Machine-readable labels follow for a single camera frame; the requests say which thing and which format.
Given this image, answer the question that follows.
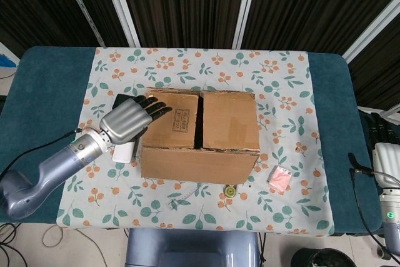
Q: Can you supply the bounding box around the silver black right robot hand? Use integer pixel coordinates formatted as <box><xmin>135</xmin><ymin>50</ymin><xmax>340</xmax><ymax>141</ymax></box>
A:
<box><xmin>369</xmin><ymin>111</ymin><xmax>400</xmax><ymax>190</ymax></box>

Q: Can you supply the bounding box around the wide white frame post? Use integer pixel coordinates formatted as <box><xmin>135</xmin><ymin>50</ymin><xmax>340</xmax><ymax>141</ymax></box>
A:
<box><xmin>232</xmin><ymin>0</ymin><xmax>261</xmax><ymax>49</ymax></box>
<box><xmin>341</xmin><ymin>0</ymin><xmax>400</xmax><ymax>63</ymax></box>
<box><xmin>99</xmin><ymin>0</ymin><xmax>141</xmax><ymax>48</ymax></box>

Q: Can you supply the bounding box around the pink tissue pack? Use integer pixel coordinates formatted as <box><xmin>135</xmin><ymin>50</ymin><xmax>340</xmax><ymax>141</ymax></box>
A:
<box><xmin>267</xmin><ymin>164</ymin><xmax>293</xmax><ymax>193</ymax></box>

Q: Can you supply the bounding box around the teal table cover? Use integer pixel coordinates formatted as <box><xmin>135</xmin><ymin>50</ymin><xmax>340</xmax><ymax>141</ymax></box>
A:
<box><xmin>0</xmin><ymin>45</ymin><xmax>384</xmax><ymax>237</ymax></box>

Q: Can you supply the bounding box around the black waste bin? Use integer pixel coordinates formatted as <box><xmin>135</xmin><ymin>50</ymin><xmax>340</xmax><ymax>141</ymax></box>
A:
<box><xmin>290</xmin><ymin>248</ymin><xmax>354</xmax><ymax>267</ymax></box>

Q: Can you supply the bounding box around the black floor cable bundle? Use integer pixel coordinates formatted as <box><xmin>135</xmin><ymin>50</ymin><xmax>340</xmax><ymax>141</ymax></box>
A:
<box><xmin>0</xmin><ymin>222</ymin><xmax>20</xmax><ymax>267</ymax></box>

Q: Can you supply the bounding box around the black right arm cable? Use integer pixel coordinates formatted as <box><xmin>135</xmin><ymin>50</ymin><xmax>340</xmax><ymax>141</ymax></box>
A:
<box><xmin>347</xmin><ymin>152</ymin><xmax>392</xmax><ymax>256</ymax></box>

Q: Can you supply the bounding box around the white power bank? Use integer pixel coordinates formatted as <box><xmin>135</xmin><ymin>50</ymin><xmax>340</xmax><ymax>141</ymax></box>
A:
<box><xmin>112</xmin><ymin>139</ymin><xmax>136</xmax><ymax>164</ymax></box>

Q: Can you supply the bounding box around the floral orange green tablecloth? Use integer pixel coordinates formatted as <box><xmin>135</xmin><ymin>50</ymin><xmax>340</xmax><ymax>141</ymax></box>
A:
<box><xmin>56</xmin><ymin>47</ymin><xmax>335</xmax><ymax>237</ymax></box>

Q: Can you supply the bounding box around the black smartphone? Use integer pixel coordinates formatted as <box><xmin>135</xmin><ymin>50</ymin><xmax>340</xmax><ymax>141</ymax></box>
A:
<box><xmin>112</xmin><ymin>93</ymin><xmax>139</xmax><ymax>111</ymax></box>

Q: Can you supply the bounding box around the clear plastic ruler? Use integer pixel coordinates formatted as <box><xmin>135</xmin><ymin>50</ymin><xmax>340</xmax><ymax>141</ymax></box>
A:
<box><xmin>168</xmin><ymin>184</ymin><xmax>204</xmax><ymax>212</ymax></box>

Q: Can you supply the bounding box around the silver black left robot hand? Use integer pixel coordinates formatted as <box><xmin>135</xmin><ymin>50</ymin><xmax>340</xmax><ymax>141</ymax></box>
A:
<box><xmin>99</xmin><ymin>94</ymin><xmax>173</xmax><ymax>145</ymax></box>

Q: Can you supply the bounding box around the brown cardboard box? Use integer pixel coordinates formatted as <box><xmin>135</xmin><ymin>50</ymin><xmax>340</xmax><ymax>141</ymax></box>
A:
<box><xmin>139</xmin><ymin>87</ymin><xmax>262</xmax><ymax>185</ymax></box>

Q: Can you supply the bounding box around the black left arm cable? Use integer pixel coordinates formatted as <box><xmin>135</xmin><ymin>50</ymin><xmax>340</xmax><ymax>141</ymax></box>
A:
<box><xmin>0</xmin><ymin>127</ymin><xmax>84</xmax><ymax>181</ymax></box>

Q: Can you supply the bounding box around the white blue bag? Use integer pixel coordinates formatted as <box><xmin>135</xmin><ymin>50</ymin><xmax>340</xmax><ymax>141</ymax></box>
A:
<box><xmin>0</xmin><ymin>41</ymin><xmax>20</xmax><ymax>70</ymax></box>

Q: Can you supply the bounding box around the correction tape dispenser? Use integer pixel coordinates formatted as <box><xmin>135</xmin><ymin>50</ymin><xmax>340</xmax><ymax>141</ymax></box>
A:
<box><xmin>222</xmin><ymin>183</ymin><xmax>239</xmax><ymax>199</ymax></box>

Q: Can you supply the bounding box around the beige floor cable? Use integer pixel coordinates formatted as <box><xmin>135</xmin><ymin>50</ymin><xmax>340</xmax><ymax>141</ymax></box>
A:
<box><xmin>41</xmin><ymin>224</ymin><xmax>126</xmax><ymax>267</ymax></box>

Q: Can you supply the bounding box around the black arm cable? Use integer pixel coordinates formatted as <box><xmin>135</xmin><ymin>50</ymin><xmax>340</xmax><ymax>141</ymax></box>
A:
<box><xmin>347</xmin><ymin>152</ymin><xmax>392</xmax><ymax>256</ymax></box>
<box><xmin>0</xmin><ymin>127</ymin><xmax>84</xmax><ymax>181</ymax></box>

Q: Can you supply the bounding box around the thin white frame post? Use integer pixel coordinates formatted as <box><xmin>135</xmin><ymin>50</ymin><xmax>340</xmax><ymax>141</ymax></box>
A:
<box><xmin>58</xmin><ymin>0</ymin><xmax>105</xmax><ymax>48</ymax></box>

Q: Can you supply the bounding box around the blue-grey robot torso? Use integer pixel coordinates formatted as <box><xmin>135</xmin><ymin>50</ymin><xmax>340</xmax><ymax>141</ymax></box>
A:
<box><xmin>124</xmin><ymin>227</ymin><xmax>262</xmax><ymax>267</ymax></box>

